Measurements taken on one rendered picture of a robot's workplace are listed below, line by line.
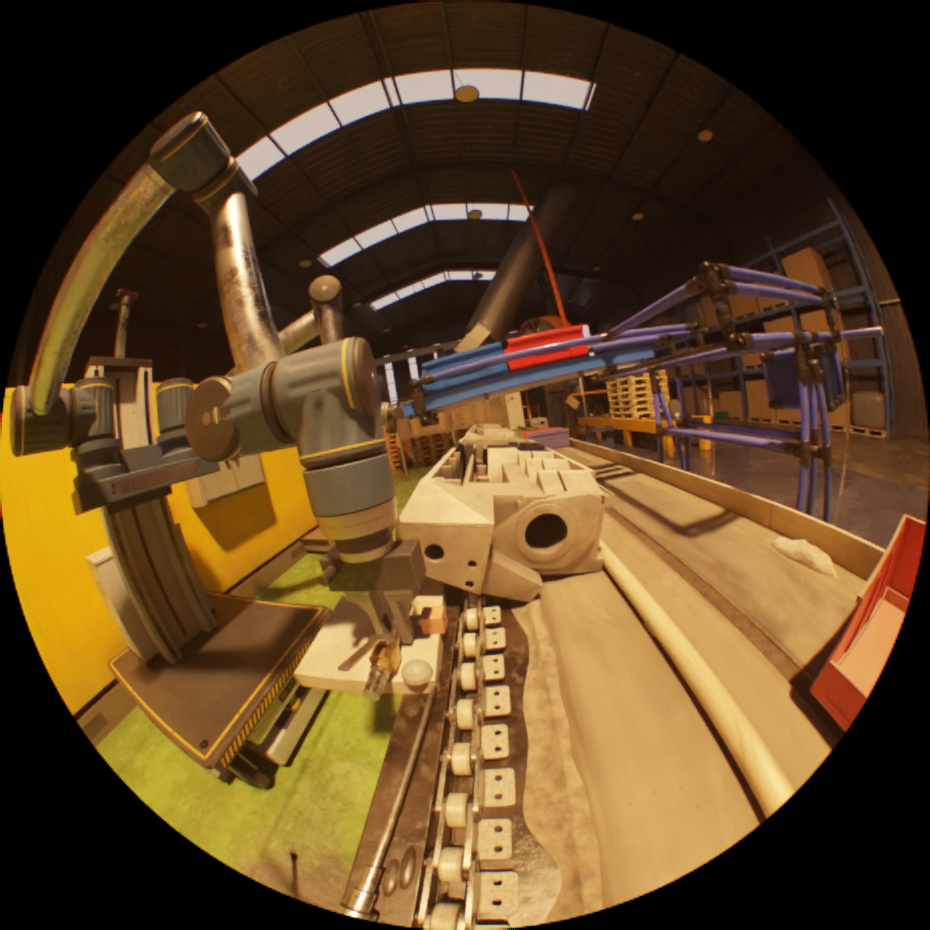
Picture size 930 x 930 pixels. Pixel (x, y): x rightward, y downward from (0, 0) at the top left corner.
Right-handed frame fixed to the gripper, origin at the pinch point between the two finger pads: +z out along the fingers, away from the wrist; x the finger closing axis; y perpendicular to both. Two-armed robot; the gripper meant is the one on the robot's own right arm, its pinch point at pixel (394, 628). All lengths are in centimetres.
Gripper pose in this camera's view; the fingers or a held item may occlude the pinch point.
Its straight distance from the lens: 44.6
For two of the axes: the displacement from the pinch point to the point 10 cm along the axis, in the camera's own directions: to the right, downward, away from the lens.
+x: 9.8, -1.6, -0.8
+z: 1.7, 9.7, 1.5
